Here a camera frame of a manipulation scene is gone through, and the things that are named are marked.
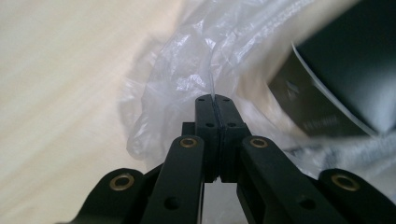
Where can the dark object with pale edge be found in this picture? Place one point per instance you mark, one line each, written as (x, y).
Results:
(345, 71)

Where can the grey cloth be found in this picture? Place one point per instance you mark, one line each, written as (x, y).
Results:
(351, 152)

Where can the clear plastic bag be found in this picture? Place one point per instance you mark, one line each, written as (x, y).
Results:
(190, 71)

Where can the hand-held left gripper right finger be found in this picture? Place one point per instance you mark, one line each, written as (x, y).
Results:
(231, 137)

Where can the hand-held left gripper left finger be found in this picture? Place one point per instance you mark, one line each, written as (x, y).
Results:
(208, 137)

